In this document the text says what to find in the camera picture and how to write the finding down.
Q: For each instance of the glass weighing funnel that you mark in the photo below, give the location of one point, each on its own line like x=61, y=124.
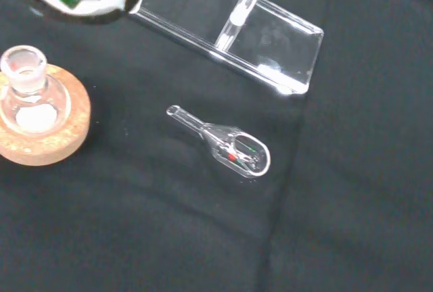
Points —
x=230, y=143

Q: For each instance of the glass round-bottom flask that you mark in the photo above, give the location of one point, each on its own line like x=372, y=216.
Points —
x=32, y=102

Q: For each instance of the black cloth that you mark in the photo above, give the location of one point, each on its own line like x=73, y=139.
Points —
x=169, y=231

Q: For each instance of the clear acrylic funnel stand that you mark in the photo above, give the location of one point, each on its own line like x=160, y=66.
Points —
x=270, y=45

